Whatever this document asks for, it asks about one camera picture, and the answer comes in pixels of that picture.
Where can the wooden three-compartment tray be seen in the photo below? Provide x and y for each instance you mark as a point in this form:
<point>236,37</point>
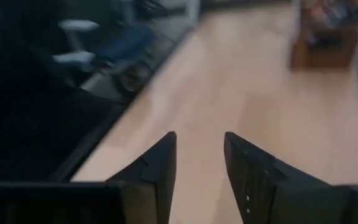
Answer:
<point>325,49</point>

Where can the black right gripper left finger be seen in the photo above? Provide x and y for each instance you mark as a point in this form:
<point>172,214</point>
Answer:
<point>154,183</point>

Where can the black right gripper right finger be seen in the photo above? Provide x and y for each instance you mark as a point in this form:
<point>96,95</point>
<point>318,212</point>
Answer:
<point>253,183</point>

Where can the blue office chair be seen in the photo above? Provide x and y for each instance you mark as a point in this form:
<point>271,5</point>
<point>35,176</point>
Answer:
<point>117,43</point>

